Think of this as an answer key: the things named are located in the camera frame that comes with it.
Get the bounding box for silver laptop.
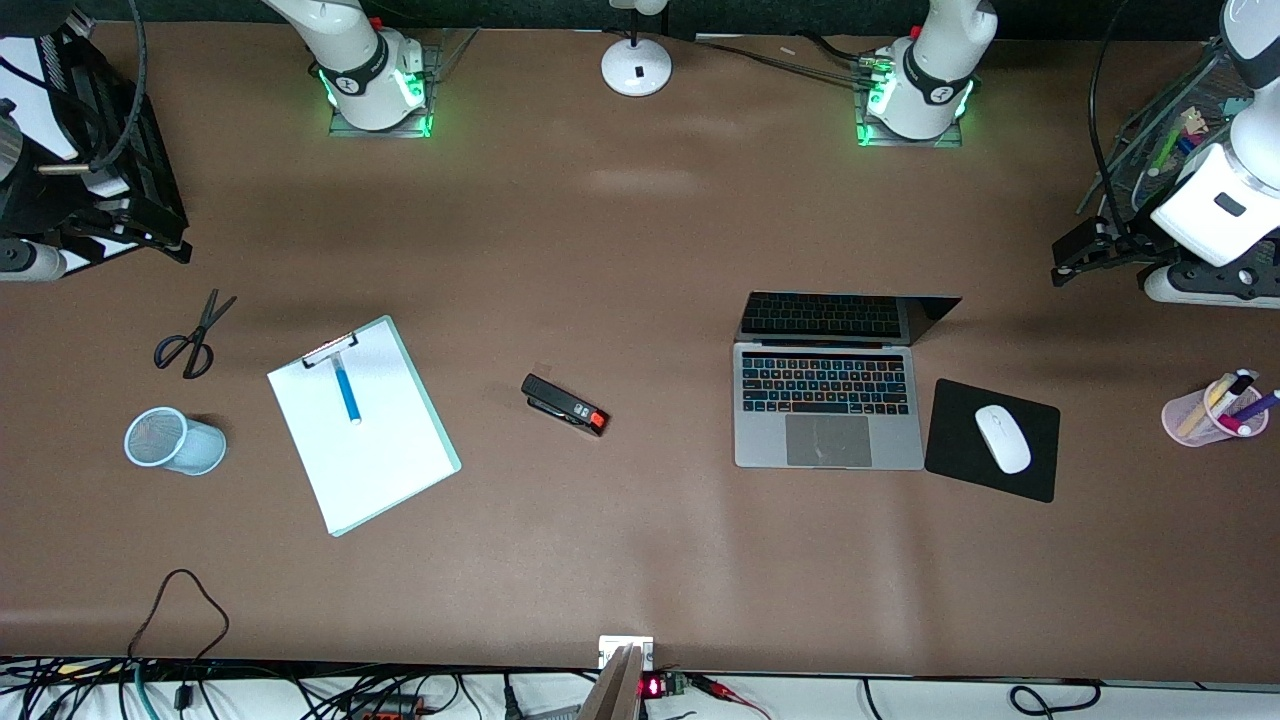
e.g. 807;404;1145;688
733;290;963;471

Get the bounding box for green marker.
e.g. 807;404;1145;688
1148;118;1198;179

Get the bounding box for white marker with black cap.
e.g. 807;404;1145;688
1208;368;1259;421

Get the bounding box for cream marker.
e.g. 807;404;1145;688
1178;380;1235;438

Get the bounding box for purple marker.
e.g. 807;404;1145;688
1222;390;1280;431

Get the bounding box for black document tray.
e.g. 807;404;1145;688
0;28;191;263

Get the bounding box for pink translucent pen cup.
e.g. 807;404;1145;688
1162;375;1269;448

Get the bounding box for light blue mesh cup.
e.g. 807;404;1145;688
124;406;228;477

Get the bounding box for white computer mouse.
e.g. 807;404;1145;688
975;404;1032;475

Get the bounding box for black mouse pad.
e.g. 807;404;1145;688
924;378;1061;504

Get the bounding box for white paper sheet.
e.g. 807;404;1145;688
268;322;453;533

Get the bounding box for pale green clipboard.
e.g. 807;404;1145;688
266;315;463;538

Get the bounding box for black stapler with red end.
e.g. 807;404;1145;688
521;374;609;438

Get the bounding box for white round lamp base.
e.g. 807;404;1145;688
600;0;673;98

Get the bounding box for small white box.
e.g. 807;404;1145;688
598;635;656;671

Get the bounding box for black handled scissors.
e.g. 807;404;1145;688
153;289;239;381

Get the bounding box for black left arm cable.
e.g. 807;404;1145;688
1088;0;1143;241

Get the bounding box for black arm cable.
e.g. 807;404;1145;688
88;0;150;173
1088;0;1143;241

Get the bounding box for wire mesh desk tray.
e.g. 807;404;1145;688
1078;45;1263;216

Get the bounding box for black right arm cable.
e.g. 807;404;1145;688
88;0;150;173

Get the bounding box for clear arm base plate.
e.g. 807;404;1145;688
853;55;967;150
326;28;479;139

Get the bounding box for black cable bundle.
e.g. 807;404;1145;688
690;32;901;89

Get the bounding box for black looped cable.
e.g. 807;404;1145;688
127;568;231;663

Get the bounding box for black coiled cable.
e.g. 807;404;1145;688
1008;678;1103;717

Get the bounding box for black cable tangle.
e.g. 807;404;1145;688
0;655;601;720

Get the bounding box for red and black wires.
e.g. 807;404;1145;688
688;674;773;720

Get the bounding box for grey camera post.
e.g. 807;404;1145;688
578;645;644;720

